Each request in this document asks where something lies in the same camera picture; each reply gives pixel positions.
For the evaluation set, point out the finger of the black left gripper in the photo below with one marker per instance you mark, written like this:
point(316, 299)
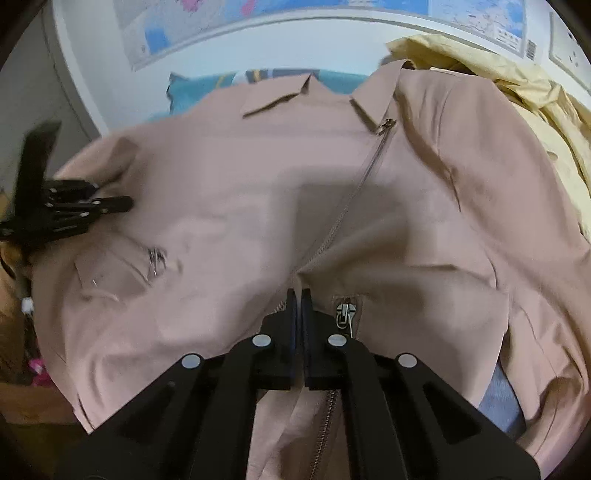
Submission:
point(112, 205)

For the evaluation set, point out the white wall socket panel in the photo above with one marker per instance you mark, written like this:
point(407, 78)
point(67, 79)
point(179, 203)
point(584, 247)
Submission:
point(566, 52)

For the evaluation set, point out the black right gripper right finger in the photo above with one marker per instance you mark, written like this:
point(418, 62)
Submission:
point(402, 420)

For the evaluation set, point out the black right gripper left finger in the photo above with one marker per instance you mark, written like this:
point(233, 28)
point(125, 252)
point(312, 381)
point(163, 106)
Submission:
point(195, 420)

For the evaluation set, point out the pink zip jacket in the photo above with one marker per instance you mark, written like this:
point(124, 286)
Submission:
point(422, 197)

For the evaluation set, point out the cream yellow garment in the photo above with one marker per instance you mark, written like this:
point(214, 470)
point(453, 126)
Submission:
point(558, 120)

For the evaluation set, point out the white bed headboard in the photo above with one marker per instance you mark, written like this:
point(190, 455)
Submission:
point(110, 95)

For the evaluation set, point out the wall map poster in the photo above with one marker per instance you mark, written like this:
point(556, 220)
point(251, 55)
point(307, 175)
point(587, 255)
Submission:
point(152, 29)

